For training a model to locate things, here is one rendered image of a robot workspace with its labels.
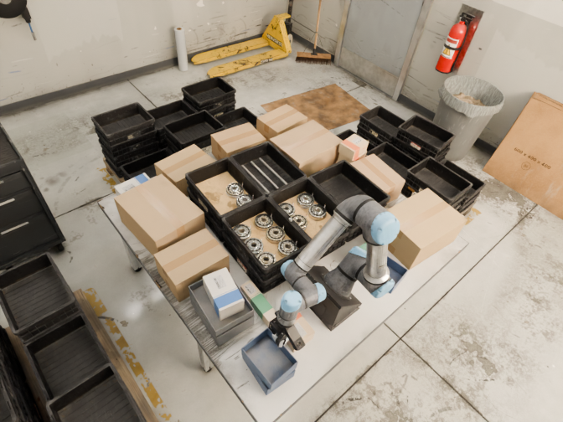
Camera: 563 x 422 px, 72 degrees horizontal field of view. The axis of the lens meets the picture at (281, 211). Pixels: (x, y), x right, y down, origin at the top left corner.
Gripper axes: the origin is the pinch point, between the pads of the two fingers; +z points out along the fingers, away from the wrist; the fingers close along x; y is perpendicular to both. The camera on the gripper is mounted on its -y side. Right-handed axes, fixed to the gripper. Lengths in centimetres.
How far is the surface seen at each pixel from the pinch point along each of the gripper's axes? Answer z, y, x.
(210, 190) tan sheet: -3, 98, -26
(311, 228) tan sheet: -5, 42, -55
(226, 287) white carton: -6.3, 35.0, 5.8
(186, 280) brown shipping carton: -1, 52, 17
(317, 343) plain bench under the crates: 11.1, -6.0, -19.5
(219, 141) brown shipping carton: -8, 131, -53
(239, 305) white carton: -3.9, 25.3, 5.4
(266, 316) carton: 6.2, 17.9, -5.9
